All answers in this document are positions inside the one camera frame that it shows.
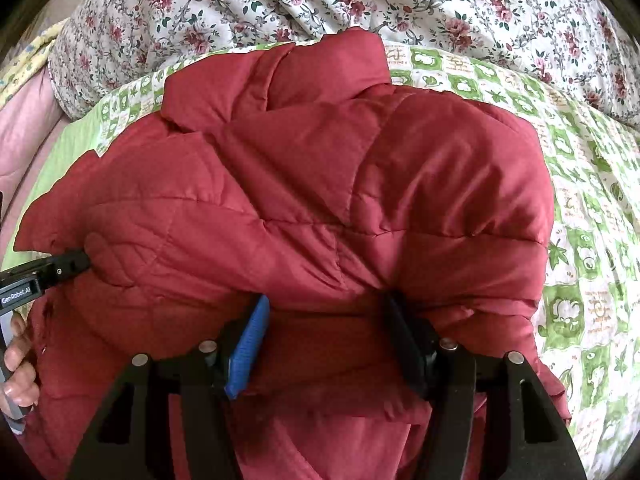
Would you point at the green white patterned bedsheet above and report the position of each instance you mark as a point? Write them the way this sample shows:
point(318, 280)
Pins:
point(586, 325)

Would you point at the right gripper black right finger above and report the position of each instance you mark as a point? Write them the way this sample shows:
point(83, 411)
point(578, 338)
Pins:
point(525, 436)

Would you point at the yellow floral quilt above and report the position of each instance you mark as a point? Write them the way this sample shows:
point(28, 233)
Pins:
point(29, 62)

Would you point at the person's left hand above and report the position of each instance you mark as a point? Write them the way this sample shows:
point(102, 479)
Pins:
point(21, 388)

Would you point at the red quilted puffer jacket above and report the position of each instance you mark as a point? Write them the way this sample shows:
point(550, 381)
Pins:
point(305, 175)

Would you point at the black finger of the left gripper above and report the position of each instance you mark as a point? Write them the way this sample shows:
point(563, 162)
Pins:
point(54, 270)

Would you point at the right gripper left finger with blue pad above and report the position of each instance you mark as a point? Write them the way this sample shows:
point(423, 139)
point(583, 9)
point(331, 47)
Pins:
point(129, 437)

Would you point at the pink blanket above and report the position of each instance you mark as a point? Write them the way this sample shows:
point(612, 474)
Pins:
point(31, 122)

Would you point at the floral rose print duvet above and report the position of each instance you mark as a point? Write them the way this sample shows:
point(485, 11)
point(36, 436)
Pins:
point(577, 46)

